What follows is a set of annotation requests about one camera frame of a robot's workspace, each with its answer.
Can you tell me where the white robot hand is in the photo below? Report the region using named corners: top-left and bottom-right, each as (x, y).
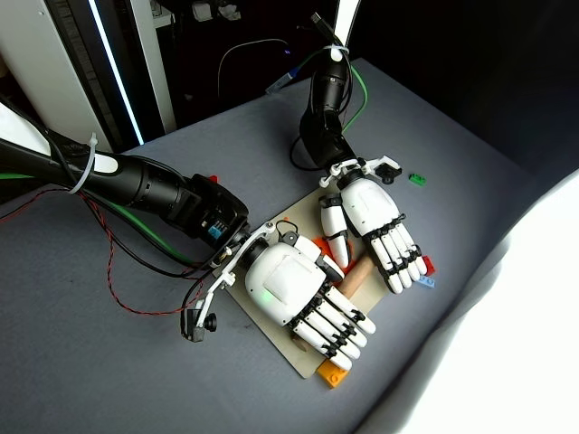
top-left (319, 177), bottom-right (429, 296)
top-left (243, 234), bottom-right (377, 373)

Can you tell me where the flattened orange clay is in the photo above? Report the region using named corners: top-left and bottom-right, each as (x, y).
top-left (311, 234), bottom-right (358, 275)

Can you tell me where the light wooden board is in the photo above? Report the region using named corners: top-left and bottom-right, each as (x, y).
top-left (224, 187), bottom-right (411, 380)

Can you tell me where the orange toy brick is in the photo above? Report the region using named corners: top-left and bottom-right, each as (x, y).
top-left (315, 359), bottom-right (352, 390)

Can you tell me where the grey usb plug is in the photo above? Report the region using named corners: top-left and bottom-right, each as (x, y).
top-left (264, 67), bottom-right (302, 96)

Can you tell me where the grey table cloth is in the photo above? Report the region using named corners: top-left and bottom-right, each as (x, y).
top-left (0, 57), bottom-right (579, 434)

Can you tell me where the white backdrop sheet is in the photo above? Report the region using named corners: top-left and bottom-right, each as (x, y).
top-left (352, 166), bottom-right (579, 434)

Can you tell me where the white light strip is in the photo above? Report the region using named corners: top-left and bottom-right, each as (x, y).
top-left (88, 0), bottom-right (146, 146)

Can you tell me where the white cabinet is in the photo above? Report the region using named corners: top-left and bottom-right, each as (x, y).
top-left (0, 0), bottom-right (177, 153)

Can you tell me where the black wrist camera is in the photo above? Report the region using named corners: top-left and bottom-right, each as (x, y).
top-left (180, 307), bottom-right (218, 344)
top-left (377, 163), bottom-right (403, 184)

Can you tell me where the green cable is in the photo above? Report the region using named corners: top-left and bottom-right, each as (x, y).
top-left (0, 171), bottom-right (203, 268)
top-left (301, 48), bottom-right (370, 135)

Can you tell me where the red black twisted wire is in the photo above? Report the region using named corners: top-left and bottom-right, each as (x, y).
top-left (0, 187), bottom-right (214, 316)

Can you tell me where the thin white cable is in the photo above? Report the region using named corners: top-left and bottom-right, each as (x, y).
top-left (216, 38), bottom-right (290, 99)

